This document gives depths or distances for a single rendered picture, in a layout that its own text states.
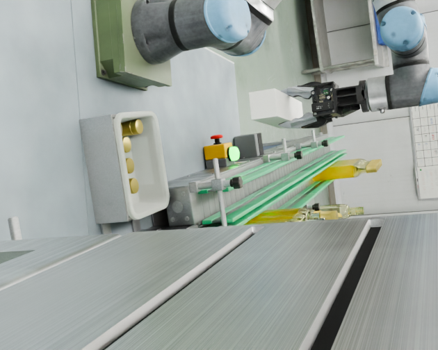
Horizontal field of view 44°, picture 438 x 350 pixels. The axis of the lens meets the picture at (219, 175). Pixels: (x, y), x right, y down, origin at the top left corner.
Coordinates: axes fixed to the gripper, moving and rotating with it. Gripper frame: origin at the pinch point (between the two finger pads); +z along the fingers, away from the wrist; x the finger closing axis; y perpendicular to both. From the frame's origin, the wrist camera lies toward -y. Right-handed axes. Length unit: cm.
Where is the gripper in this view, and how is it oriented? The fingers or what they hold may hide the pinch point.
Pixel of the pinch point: (282, 109)
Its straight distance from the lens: 131.3
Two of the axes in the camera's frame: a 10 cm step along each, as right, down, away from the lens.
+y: -3.8, 0.0, -9.2
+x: 0.9, 10.0, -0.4
